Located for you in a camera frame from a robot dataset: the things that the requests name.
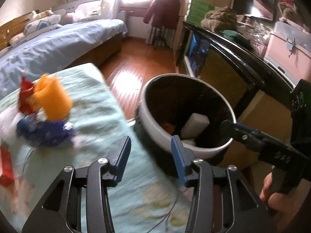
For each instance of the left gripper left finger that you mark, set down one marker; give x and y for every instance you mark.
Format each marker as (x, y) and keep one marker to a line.
(59, 209)

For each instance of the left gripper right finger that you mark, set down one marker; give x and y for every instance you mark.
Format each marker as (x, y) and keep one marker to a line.
(241, 209)

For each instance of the blue plastic wrapper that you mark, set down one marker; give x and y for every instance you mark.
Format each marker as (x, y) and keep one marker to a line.
(44, 133)

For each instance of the red cardboard box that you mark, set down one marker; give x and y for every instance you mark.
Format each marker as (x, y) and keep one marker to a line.
(6, 168)

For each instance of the orange foam net sleeve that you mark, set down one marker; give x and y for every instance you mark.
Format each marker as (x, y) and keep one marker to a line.
(50, 96)

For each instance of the red snack wrapper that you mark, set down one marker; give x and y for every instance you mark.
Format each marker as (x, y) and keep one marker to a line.
(26, 90)

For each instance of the white foam net sleeve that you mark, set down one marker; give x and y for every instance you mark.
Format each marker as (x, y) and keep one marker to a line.
(9, 119)

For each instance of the white round trash bin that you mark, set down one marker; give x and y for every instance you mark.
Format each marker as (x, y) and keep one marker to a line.
(167, 103)

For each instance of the right hand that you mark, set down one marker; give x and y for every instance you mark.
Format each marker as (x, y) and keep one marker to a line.
(286, 205)

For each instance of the white foam block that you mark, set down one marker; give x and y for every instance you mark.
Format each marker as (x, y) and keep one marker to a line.
(194, 126)

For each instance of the black glossy cabinet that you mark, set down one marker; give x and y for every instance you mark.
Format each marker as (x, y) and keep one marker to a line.
(256, 73)

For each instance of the pink storage box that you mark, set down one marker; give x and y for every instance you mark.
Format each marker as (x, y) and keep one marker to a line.
(288, 51)

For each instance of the green cloth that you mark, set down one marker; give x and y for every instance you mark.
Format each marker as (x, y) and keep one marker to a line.
(237, 38)

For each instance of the blue covered bed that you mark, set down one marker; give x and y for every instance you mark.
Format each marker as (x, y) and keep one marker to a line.
(53, 51)

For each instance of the brown folded blanket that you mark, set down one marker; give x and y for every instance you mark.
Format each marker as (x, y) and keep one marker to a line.
(218, 20)

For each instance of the black television screen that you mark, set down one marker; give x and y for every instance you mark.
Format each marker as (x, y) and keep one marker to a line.
(262, 9)

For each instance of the green stacked boxes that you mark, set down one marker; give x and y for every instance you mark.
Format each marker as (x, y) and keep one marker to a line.
(196, 11)

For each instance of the blue patterned pillow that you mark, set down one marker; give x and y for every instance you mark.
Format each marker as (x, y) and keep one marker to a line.
(42, 23)

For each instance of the wooden headboard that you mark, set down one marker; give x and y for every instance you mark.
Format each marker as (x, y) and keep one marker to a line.
(14, 27)

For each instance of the dark red hanging jacket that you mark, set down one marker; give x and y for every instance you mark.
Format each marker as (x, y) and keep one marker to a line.
(164, 13)

